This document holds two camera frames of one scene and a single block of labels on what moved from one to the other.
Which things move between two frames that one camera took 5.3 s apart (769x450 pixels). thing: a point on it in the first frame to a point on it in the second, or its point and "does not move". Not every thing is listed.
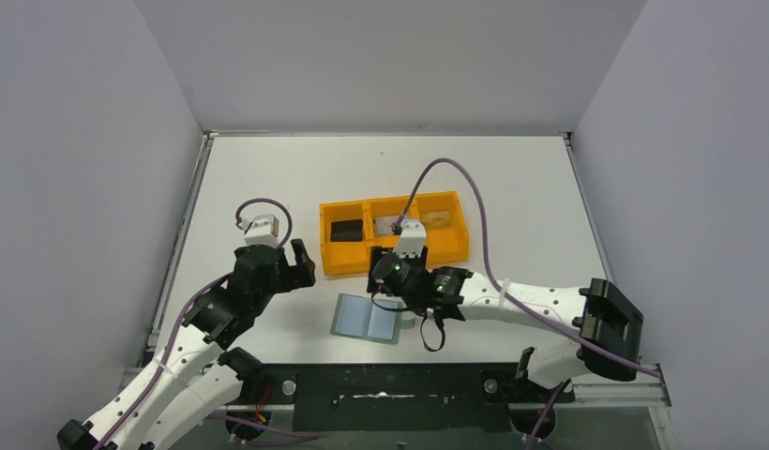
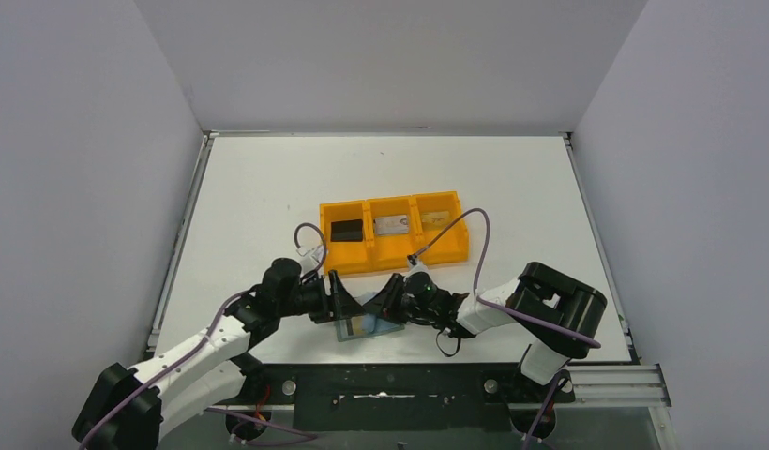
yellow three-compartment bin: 350,230 does not move
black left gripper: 291,271 to 325,299
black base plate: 404,397 does not move
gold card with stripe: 436,219 does not move
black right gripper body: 377,259 to 401,298
